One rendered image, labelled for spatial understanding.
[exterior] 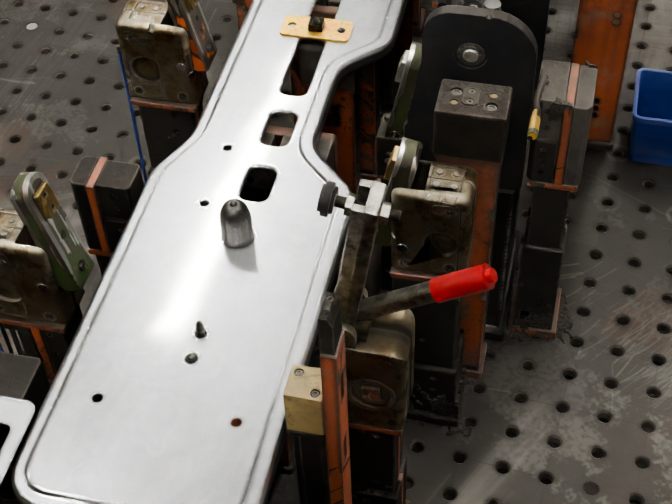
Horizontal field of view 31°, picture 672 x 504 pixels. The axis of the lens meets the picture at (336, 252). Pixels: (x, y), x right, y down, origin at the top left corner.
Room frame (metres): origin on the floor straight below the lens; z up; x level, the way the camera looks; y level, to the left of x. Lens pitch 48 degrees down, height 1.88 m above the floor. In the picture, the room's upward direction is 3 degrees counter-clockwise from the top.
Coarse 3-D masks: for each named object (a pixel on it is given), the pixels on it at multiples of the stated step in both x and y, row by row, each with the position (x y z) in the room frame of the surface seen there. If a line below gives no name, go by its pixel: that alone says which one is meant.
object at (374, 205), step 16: (320, 192) 0.66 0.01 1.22; (336, 192) 0.66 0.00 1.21; (368, 192) 0.66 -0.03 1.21; (384, 192) 0.66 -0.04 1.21; (320, 208) 0.65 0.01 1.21; (352, 208) 0.64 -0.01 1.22; (368, 208) 0.64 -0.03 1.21; (384, 208) 0.65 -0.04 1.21; (352, 224) 0.64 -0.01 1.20; (368, 224) 0.63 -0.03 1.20; (384, 224) 0.64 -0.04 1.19; (352, 240) 0.64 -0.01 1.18; (368, 240) 0.63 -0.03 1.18; (352, 256) 0.64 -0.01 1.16; (368, 256) 0.63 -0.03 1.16; (352, 272) 0.64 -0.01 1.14; (336, 288) 0.64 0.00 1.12; (352, 288) 0.64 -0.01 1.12; (352, 304) 0.64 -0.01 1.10; (352, 320) 0.64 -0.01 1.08
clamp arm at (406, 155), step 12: (408, 144) 0.82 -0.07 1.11; (420, 144) 0.83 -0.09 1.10; (396, 156) 0.82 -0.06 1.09; (408, 156) 0.81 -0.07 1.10; (396, 168) 0.81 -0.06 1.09; (408, 168) 0.80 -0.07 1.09; (396, 180) 0.81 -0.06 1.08; (408, 180) 0.80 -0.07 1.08; (384, 228) 0.81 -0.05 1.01; (384, 240) 0.81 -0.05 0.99
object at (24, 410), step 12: (0, 396) 0.63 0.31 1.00; (0, 408) 0.62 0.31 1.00; (12, 408) 0.62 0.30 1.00; (24, 408) 0.62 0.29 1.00; (0, 420) 0.61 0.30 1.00; (12, 420) 0.61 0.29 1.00; (24, 420) 0.61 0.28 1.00; (12, 432) 0.59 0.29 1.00; (24, 432) 0.59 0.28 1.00; (12, 444) 0.58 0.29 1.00; (0, 456) 0.57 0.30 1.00; (12, 456) 0.57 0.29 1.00; (0, 468) 0.56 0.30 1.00; (0, 480) 0.55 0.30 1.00
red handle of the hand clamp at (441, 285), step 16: (464, 272) 0.63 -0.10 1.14; (480, 272) 0.63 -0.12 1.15; (496, 272) 0.63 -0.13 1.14; (416, 288) 0.64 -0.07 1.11; (432, 288) 0.63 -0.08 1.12; (448, 288) 0.63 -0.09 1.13; (464, 288) 0.62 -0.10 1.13; (480, 288) 0.62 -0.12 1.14; (368, 304) 0.65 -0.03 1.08; (384, 304) 0.64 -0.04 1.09; (400, 304) 0.64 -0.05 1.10; (416, 304) 0.63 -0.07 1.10
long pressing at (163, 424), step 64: (256, 0) 1.21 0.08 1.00; (384, 0) 1.20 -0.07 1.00; (256, 64) 1.09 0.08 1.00; (320, 64) 1.08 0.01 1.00; (256, 128) 0.98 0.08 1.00; (320, 128) 0.97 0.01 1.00; (192, 192) 0.88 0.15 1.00; (128, 256) 0.80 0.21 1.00; (192, 256) 0.79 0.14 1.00; (256, 256) 0.79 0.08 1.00; (320, 256) 0.78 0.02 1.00; (128, 320) 0.71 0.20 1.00; (192, 320) 0.71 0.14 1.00; (256, 320) 0.71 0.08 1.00; (64, 384) 0.64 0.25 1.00; (128, 384) 0.64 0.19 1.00; (192, 384) 0.64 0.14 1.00; (256, 384) 0.63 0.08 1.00; (64, 448) 0.58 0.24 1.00; (128, 448) 0.57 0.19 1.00; (192, 448) 0.57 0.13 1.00; (256, 448) 0.57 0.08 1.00
